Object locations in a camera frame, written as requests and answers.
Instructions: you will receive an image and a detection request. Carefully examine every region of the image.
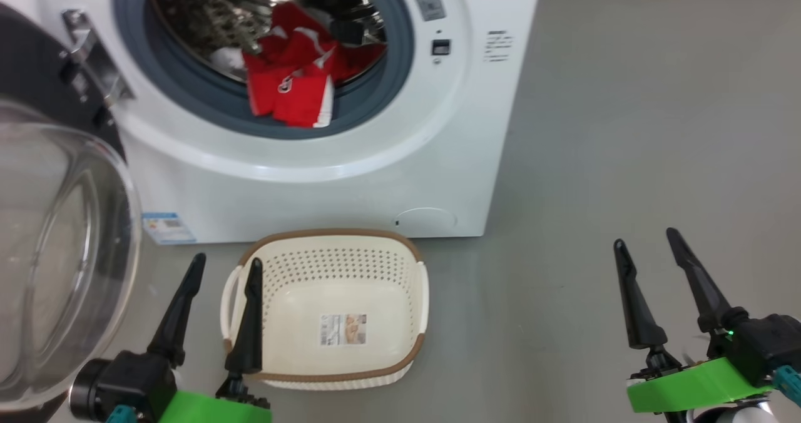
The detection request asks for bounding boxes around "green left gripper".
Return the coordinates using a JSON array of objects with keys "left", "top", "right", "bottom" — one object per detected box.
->
[{"left": 147, "top": 253, "right": 273, "bottom": 423}]

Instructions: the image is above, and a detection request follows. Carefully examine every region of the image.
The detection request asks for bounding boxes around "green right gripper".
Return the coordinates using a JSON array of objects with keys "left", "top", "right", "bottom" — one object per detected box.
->
[{"left": 613, "top": 227, "right": 773, "bottom": 414}]

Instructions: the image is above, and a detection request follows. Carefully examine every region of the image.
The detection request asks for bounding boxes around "black round glass washer door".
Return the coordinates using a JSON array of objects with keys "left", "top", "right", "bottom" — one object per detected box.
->
[{"left": 0, "top": 1, "right": 143, "bottom": 423}]

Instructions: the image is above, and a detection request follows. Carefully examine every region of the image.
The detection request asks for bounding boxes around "red basketball jersey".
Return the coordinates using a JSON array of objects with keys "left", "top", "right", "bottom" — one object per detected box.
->
[{"left": 241, "top": 2, "right": 387, "bottom": 128}]

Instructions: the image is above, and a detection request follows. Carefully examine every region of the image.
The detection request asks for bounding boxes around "cream perforated basket brown rim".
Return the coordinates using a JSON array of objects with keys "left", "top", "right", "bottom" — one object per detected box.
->
[{"left": 220, "top": 228, "right": 430, "bottom": 391}]

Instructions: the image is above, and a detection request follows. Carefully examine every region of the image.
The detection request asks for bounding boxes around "white front-load washing machine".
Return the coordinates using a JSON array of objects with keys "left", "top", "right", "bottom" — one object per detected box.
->
[{"left": 0, "top": 0, "right": 544, "bottom": 245}]

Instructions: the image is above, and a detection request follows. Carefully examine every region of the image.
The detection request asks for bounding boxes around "metal door hinge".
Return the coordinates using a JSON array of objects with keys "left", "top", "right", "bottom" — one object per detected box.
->
[{"left": 59, "top": 9, "right": 135, "bottom": 126}]

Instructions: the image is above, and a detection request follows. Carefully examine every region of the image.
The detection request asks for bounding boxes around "steel washer drum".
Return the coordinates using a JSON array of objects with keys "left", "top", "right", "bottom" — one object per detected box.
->
[{"left": 149, "top": 0, "right": 387, "bottom": 86}]

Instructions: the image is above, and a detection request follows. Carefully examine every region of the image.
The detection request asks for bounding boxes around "blue energy label sticker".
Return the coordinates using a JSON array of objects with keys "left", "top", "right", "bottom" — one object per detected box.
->
[{"left": 141, "top": 212, "right": 196, "bottom": 245}]

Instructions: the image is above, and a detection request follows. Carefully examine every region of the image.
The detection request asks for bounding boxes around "paper product label sticker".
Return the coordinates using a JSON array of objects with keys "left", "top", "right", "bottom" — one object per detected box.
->
[{"left": 319, "top": 313, "right": 367, "bottom": 347}]

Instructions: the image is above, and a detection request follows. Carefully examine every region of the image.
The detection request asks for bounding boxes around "round white filter cover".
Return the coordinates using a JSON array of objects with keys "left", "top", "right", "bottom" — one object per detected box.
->
[{"left": 394, "top": 207, "right": 457, "bottom": 231}]

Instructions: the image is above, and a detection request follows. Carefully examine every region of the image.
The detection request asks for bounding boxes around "teal right camera connector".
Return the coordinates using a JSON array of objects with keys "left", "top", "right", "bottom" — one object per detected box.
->
[{"left": 773, "top": 367, "right": 801, "bottom": 408}]

